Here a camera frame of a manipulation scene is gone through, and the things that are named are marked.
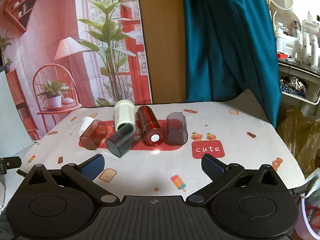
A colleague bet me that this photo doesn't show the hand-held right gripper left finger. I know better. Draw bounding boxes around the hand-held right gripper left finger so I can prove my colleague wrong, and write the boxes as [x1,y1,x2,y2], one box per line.
[24,154,121,207]

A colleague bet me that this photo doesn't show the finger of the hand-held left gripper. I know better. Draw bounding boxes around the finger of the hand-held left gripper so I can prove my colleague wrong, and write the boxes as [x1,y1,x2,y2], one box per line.
[0,156,22,176]

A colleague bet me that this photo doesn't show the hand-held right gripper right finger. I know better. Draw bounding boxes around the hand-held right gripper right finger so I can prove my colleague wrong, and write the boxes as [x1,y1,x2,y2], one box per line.
[186,154,283,205]

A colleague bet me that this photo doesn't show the brown transparent cup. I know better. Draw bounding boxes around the brown transparent cup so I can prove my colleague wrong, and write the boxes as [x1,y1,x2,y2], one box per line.
[79,119,109,151]

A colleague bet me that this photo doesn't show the dark grey transparent cup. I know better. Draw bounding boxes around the dark grey transparent cup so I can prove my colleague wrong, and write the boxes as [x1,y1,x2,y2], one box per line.
[106,124,142,158]

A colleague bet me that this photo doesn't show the small white cup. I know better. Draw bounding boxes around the small white cup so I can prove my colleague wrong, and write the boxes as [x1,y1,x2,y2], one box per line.
[79,117,94,137]

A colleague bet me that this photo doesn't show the smoky grey transparent cup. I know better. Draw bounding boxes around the smoky grey transparent cup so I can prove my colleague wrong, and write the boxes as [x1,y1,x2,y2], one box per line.
[166,112,188,146]

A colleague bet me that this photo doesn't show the white printed tablecloth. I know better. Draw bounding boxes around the white printed tablecloth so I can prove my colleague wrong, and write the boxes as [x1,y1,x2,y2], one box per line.
[4,88,307,201]

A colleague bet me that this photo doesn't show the yellowish plastic bag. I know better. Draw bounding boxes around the yellowish plastic bag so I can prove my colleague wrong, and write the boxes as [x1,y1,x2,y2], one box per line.
[276,105,320,176]

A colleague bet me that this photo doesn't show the clear plastic bag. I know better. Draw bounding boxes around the clear plastic bag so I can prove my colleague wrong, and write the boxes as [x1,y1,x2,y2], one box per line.
[303,167,320,207]

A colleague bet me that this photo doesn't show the pink bin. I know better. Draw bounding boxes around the pink bin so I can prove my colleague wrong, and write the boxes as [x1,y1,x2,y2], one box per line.
[299,192,320,240]

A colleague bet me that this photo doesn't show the pile of snack packets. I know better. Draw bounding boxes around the pile of snack packets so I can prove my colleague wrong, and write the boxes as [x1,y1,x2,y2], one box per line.
[280,77,307,97]

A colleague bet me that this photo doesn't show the teal curtain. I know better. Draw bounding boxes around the teal curtain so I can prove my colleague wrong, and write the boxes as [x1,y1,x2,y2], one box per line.
[180,0,282,130]

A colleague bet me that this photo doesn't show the wooden panel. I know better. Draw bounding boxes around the wooden panel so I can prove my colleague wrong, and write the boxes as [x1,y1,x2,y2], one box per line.
[136,0,187,104]

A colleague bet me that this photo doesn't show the black shelf top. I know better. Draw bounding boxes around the black shelf top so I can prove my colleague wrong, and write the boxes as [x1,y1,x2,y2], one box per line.
[278,58,320,75]

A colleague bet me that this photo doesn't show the white pump bottle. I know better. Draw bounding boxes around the white pump bottle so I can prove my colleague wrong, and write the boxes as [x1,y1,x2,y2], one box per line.
[274,22,288,53]

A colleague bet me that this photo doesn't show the clear cosmetics organizer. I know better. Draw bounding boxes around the clear cosmetics organizer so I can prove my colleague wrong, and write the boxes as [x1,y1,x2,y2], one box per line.
[301,19,320,66]

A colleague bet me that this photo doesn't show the red room wall tapestry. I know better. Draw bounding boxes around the red room wall tapestry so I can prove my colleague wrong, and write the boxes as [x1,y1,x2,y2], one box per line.
[0,0,154,141]

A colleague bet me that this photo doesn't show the white wire basket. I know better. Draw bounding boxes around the white wire basket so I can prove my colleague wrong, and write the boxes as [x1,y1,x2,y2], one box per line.
[279,75,320,105]

